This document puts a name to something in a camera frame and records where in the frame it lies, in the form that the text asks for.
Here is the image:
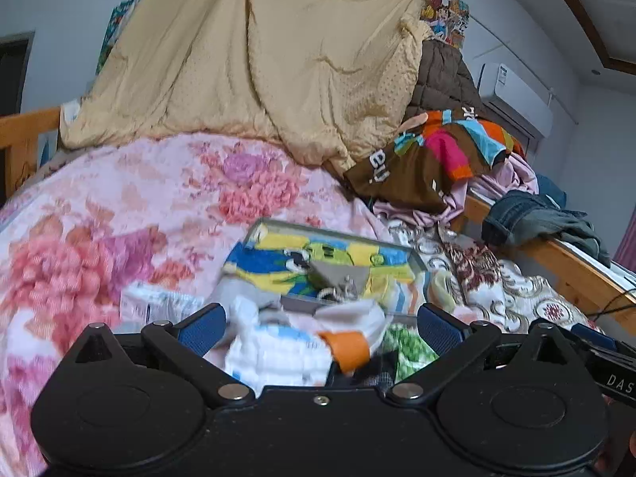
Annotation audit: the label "clear plastic package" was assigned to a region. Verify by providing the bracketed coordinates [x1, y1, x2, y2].
[119, 280, 207, 335]

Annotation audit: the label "pink floral bedsheet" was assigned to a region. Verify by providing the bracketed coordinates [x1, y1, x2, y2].
[0, 132, 398, 474]

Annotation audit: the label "green and white cloth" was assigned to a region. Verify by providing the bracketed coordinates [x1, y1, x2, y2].
[382, 323, 439, 379]

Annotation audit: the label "tan dotted quilt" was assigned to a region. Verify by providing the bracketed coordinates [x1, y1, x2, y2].
[60, 0, 434, 176]

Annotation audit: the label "brown multicolour striped cloth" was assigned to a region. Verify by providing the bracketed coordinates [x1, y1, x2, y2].
[343, 107, 527, 215]

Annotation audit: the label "orange band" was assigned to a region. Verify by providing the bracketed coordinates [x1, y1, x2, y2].
[317, 330, 372, 374]

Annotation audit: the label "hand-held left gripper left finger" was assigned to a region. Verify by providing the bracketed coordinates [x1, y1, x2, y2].
[64, 303, 250, 407]

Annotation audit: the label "brown quilted comforter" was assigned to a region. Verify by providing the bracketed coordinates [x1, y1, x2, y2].
[403, 39, 492, 121]

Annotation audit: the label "colourful wall poster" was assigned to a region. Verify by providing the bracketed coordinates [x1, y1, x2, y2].
[420, 0, 471, 51]

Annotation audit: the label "grey cloth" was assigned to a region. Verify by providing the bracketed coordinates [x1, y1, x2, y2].
[298, 257, 372, 305]

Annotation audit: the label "blue cloth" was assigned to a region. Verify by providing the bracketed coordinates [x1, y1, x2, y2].
[535, 173, 568, 208]

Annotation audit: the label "blue denim jeans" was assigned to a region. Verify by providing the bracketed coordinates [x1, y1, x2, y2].
[481, 191, 568, 247]

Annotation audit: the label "white towel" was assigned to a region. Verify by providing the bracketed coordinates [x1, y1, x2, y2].
[217, 292, 389, 389]

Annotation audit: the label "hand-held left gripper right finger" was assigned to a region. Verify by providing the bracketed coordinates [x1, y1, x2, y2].
[388, 303, 580, 404]

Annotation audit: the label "gold patterned satin blanket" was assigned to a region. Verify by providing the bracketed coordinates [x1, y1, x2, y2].
[388, 223, 605, 335]

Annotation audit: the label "black cable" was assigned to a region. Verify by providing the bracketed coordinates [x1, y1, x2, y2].
[583, 287, 636, 320]

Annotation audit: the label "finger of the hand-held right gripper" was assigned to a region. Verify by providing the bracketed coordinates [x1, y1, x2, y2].
[570, 323, 620, 355]

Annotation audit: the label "teal wall poster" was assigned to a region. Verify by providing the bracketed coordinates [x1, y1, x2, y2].
[96, 0, 136, 76]

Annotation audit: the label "pastel striped cloth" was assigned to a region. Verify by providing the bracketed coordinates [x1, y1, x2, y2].
[365, 275, 456, 317]

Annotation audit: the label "grey garment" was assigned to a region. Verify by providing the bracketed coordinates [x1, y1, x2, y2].
[555, 207, 613, 268]

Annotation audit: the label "navy dotted sock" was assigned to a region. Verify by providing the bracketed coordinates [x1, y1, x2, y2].
[348, 351, 399, 389]

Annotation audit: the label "person's right hand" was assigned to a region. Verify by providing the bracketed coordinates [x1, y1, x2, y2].
[595, 401, 636, 476]

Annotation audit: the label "grey tray with cactus painting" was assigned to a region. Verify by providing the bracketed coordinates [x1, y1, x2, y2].
[221, 217, 434, 320]

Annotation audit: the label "white air conditioner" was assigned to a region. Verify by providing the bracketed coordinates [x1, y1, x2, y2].
[476, 62, 555, 141]

